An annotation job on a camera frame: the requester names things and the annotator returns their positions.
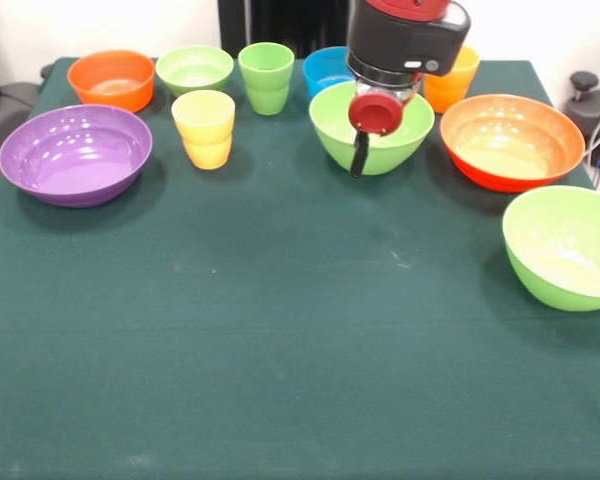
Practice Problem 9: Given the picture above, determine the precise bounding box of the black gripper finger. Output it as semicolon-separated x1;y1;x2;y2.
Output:
349;130;371;179

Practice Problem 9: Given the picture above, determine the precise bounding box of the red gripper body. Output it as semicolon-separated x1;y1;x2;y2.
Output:
348;91;404;135

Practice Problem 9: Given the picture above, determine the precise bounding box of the large green plastic bowl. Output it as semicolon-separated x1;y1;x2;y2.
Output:
308;80;436;176
502;185;600;313

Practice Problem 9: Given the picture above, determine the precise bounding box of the blue plastic bowl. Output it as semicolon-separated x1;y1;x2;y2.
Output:
301;46;356;100

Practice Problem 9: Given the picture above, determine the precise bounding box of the yellow plastic cup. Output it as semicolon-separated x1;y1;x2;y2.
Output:
423;45;481;115
171;89;237;171

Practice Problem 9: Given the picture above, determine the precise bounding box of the green plastic cup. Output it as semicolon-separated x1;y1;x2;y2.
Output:
237;42;296;117

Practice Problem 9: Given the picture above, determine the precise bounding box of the large orange plastic bowl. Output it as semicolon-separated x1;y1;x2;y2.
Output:
439;93;587;194

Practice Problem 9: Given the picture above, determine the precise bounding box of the small green plastic bowl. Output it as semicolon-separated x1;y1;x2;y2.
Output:
155;44;235;98

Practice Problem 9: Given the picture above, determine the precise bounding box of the dark green table cloth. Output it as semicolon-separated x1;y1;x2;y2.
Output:
0;57;600;480

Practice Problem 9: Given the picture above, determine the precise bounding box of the black knobbed equipment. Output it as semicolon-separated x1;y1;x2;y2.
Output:
564;71;600;169

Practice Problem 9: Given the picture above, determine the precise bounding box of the small orange plastic bowl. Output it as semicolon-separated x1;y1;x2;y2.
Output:
67;49;157;114

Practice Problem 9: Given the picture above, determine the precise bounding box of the purple plastic bowl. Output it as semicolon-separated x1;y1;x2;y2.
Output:
0;103;154;209

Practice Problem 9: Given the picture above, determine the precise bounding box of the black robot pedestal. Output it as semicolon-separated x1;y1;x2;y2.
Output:
217;0;354;56

